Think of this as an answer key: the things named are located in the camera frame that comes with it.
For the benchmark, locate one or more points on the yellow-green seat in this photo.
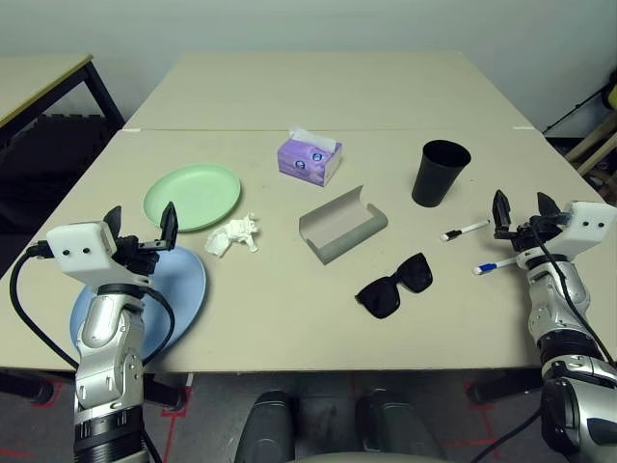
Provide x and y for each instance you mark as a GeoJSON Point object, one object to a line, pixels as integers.
{"type": "Point", "coordinates": [612, 91]}

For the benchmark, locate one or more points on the white marker black cap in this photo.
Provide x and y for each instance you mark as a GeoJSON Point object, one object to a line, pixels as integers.
{"type": "Point", "coordinates": [465, 230]}

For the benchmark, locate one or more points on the blue plastic plate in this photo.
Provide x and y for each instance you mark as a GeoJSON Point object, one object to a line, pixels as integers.
{"type": "Point", "coordinates": [185, 289]}

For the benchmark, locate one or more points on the purple tissue box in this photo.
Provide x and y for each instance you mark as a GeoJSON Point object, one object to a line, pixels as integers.
{"type": "Point", "coordinates": [303, 159]}

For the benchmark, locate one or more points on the white marker blue cap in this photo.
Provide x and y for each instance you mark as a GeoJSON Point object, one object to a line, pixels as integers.
{"type": "Point", "coordinates": [487, 267]}

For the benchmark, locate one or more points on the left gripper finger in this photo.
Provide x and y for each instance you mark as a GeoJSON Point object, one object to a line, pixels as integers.
{"type": "Point", "coordinates": [169, 224]}
{"type": "Point", "coordinates": [115, 223]}

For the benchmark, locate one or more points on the grey robot right leg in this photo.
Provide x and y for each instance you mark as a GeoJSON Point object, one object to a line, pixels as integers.
{"type": "Point", "coordinates": [395, 424]}

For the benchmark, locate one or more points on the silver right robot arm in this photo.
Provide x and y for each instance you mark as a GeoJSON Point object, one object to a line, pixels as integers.
{"type": "Point", "coordinates": [554, 299]}

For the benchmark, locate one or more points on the wooden stool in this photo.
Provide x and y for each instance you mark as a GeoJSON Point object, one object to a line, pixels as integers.
{"type": "Point", "coordinates": [598, 144]}

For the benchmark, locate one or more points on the grey robot leg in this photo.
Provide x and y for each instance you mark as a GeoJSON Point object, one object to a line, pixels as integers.
{"type": "Point", "coordinates": [395, 424]}
{"type": "Point", "coordinates": [265, 424]}

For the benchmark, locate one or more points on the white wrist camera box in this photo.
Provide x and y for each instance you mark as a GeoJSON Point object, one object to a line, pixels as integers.
{"type": "Point", "coordinates": [77, 251]}
{"type": "Point", "coordinates": [588, 222]}

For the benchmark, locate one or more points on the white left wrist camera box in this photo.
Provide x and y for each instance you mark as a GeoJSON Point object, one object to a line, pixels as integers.
{"type": "Point", "coordinates": [77, 251]}

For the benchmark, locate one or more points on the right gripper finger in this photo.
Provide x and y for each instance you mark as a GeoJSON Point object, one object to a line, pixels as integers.
{"type": "Point", "coordinates": [548, 207]}
{"type": "Point", "coordinates": [502, 212]}

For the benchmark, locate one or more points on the grey glasses case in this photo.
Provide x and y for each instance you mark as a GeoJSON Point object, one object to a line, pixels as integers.
{"type": "Point", "coordinates": [337, 226]}

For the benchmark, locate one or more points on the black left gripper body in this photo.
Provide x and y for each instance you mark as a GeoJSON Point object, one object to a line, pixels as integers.
{"type": "Point", "coordinates": [140, 260]}

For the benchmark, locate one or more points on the beige robot torso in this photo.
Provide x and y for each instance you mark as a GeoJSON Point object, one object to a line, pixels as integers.
{"type": "Point", "coordinates": [361, 458]}

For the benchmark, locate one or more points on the black plastic cup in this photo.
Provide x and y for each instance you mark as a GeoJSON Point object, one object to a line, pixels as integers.
{"type": "Point", "coordinates": [434, 183]}

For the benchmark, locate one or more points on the white tape piece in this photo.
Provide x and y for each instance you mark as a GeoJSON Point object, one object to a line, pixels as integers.
{"type": "Point", "coordinates": [131, 129]}
{"type": "Point", "coordinates": [523, 128]}

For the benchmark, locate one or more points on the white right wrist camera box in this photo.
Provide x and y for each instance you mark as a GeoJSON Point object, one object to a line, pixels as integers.
{"type": "Point", "coordinates": [588, 222]}

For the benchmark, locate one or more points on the grey robot left leg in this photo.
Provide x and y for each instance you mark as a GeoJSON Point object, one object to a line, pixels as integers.
{"type": "Point", "coordinates": [265, 424]}

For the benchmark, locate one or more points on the green plastic plate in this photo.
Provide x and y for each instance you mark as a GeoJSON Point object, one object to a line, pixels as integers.
{"type": "Point", "coordinates": [193, 193]}

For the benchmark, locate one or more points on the beige side table black frame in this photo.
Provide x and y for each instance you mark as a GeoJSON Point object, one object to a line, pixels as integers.
{"type": "Point", "coordinates": [29, 82]}

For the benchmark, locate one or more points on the black sunglasses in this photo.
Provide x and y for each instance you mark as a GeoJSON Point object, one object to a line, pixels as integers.
{"type": "Point", "coordinates": [414, 275]}

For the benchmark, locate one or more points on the black stand pole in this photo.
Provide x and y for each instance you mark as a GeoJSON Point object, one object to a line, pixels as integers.
{"type": "Point", "coordinates": [578, 108]}

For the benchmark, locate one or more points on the white tissue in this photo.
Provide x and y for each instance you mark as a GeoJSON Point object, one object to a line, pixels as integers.
{"type": "Point", "coordinates": [231, 234]}

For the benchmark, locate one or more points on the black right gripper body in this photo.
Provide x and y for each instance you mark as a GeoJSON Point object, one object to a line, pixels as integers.
{"type": "Point", "coordinates": [528, 234]}

